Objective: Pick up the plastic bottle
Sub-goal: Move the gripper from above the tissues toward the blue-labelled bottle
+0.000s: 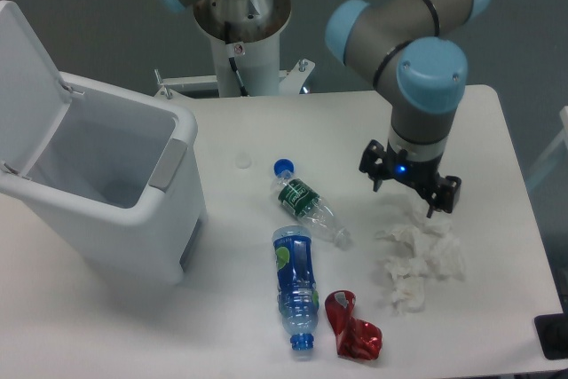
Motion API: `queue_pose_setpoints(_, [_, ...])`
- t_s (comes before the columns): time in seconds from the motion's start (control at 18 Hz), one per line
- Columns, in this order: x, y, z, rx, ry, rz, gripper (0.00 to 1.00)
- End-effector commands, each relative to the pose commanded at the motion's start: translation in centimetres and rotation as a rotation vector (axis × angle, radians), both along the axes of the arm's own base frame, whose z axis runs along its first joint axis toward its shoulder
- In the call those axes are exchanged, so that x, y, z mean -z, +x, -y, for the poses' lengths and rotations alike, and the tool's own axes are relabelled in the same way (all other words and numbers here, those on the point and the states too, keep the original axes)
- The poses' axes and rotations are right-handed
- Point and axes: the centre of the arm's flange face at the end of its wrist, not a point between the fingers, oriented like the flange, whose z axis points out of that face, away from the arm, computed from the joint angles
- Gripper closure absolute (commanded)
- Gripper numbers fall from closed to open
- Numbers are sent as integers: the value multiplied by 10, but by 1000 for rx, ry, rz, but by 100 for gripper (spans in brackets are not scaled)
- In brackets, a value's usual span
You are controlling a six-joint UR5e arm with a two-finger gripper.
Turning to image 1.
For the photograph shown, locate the white frame at right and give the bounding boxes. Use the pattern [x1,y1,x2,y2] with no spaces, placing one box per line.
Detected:
[525,106,567,193]

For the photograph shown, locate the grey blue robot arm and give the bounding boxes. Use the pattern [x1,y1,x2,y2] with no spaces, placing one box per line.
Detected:
[162,0,491,213]

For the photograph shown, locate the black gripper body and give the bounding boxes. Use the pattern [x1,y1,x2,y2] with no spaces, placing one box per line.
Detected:
[380,144,442,199]

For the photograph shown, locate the crushed red can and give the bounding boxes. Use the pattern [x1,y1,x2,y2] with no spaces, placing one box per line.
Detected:
[325,290,383,360]

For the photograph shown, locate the white trash bin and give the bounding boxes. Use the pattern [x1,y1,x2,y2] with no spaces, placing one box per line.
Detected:
[1,74,206,284]

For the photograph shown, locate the crumpled white tissue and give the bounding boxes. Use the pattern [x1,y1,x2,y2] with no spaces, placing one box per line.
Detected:
[375,193,466,314]

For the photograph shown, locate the black device at edge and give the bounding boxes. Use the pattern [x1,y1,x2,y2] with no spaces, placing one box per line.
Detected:
[534,313,567,360]

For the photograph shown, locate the white bin lid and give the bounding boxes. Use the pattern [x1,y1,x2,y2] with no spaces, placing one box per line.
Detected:
[1,1,71,174]

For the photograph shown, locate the blue label plastic bottle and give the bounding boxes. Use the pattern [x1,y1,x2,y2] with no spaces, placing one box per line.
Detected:
[272,225,320,353]

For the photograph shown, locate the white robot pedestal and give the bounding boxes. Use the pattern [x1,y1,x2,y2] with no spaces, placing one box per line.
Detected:
[154,0,315,99]

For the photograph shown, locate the black cable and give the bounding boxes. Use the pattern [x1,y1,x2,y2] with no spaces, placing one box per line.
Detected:
[224,21,249,98]

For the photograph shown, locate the green label plastic bottle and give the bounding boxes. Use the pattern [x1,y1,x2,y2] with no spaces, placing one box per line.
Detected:
[271,158,351,249]

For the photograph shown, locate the white bottle cap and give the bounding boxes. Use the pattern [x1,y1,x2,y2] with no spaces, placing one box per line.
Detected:
[234,152,252,170]

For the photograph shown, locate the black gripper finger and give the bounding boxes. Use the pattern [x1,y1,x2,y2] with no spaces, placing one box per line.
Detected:
[426,176,462,218]
[359,139,387,192]

